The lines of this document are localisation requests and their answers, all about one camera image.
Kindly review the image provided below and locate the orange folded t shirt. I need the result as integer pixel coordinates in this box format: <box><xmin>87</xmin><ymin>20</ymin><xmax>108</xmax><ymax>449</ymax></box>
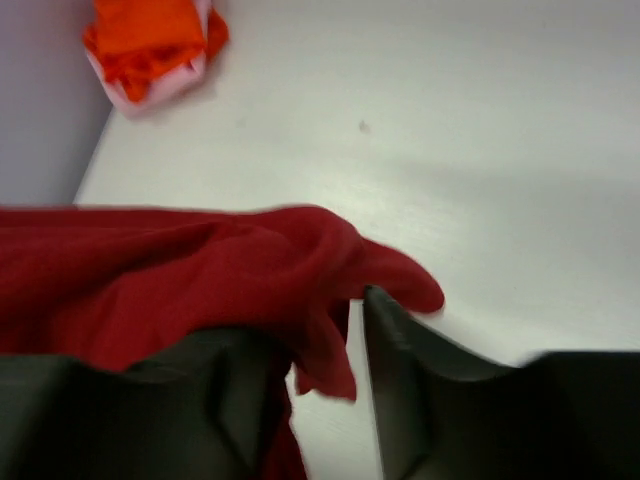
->
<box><xmin>82</xmin><ymin>0</ymin><xmax>231</xmax><ymax>104</ymax></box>

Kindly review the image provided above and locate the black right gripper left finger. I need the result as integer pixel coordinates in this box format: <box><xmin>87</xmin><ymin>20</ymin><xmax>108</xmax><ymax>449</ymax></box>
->
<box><xmin>1</xmin><ymin>329</ymin><xmax>281</xmax><ymax>479</ymax></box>

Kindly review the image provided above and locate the pink folded t shirt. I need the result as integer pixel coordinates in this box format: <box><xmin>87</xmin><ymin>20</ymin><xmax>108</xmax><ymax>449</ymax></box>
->
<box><xmin>85</xmin><ymin>0</ymin><xmax>216</xmax><ymax>120</ymax></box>

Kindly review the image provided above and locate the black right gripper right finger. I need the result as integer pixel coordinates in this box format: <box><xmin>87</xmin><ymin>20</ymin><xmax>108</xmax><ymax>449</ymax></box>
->
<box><xmin>363</xmin><ymin>287</ymin><xmax>639</xmax><ymax>479</ymax></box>

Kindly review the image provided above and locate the dark red t shirt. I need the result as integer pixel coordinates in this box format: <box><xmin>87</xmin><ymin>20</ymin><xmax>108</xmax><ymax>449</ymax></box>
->
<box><xmin>0</xmin><ymin>202</ymin><xmax>446</xmax><ymax>480</ymax></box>

